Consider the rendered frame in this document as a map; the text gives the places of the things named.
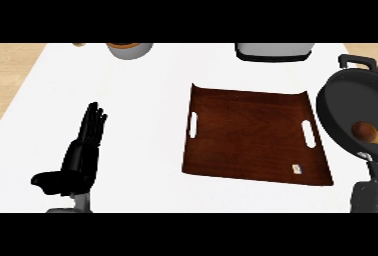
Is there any grey canister with brown rim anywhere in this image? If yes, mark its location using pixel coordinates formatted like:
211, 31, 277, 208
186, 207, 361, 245
106, 42, 155, 61

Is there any grey and black appliance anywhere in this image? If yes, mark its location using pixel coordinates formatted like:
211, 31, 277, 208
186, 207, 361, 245
233, 42, 316, 64

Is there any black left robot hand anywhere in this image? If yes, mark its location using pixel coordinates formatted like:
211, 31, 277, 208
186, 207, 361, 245
29, 101, 109, 198

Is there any black pot with handles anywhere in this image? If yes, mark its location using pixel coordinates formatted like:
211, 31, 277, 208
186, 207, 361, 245
314, 53, 378, 214

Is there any brown wooden tray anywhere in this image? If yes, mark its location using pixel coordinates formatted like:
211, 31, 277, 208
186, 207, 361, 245
180, 82, 335, 187

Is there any brown pear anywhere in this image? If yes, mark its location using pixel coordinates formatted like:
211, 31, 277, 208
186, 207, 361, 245
350, 120, 378, 144

